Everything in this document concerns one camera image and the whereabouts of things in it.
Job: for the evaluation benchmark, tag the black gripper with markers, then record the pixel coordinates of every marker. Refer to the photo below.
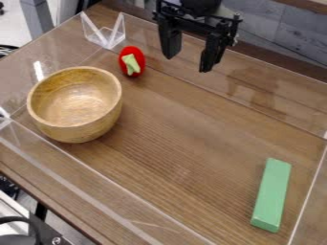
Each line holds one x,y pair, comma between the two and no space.
201,17

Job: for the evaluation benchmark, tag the red plush strawberry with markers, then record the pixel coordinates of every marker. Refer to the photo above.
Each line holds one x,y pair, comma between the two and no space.
133,61

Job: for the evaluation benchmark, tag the wooden bowl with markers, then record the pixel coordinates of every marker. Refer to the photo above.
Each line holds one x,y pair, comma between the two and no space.
75,104

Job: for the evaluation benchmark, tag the green rectangular block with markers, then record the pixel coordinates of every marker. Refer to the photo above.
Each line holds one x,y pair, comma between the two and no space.
267,213

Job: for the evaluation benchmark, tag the clear acrylic enclosure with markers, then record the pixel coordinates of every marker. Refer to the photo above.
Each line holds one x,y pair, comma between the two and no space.
171,177

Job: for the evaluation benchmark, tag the grey post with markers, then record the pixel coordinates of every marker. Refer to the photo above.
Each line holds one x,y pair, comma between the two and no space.
38,17

